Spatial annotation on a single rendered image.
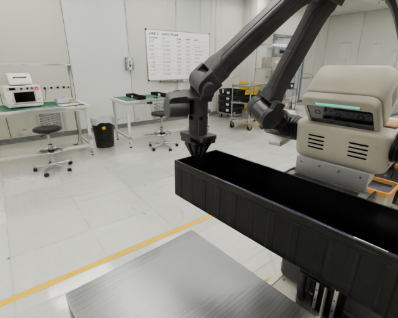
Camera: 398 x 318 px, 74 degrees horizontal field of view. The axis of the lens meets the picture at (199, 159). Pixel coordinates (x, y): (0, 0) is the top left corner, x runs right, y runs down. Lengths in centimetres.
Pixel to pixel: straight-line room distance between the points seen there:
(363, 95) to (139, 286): 79
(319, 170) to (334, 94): 25
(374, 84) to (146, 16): 594
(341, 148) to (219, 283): 54
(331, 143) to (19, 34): 542
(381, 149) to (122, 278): 81
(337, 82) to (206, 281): 68
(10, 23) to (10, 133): 186
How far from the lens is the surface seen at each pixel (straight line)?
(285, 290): 159
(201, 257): 91
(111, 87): 608
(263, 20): 76
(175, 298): 80
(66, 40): 588
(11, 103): 441
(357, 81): 84
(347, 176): 90
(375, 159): 88
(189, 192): 75
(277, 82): 88
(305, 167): 94
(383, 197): 125
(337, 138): 90
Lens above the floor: 139
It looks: 20 degrees down
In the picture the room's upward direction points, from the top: straight up
